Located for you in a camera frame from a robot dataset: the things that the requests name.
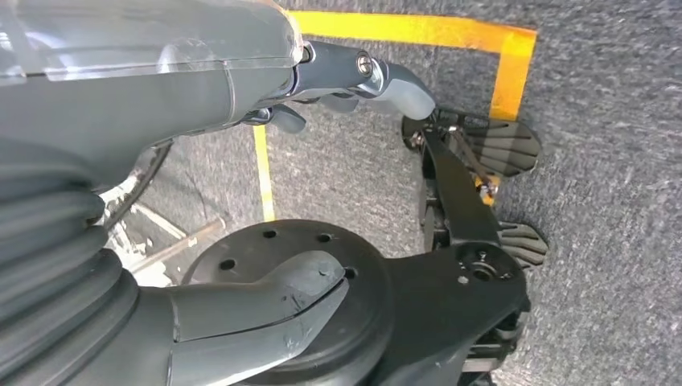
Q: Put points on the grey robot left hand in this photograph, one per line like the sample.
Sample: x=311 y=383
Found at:
x=133 y=96

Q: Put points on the yellow floor tape line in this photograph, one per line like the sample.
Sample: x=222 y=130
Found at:
x=265 y=181

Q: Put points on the yellow floor tape square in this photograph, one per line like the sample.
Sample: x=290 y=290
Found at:
x=399 y=29

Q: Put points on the black robot left leg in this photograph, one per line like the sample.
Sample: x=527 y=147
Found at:
x=426 y=309

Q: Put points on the black robot left foot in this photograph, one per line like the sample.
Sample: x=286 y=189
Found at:
x=506 y=149

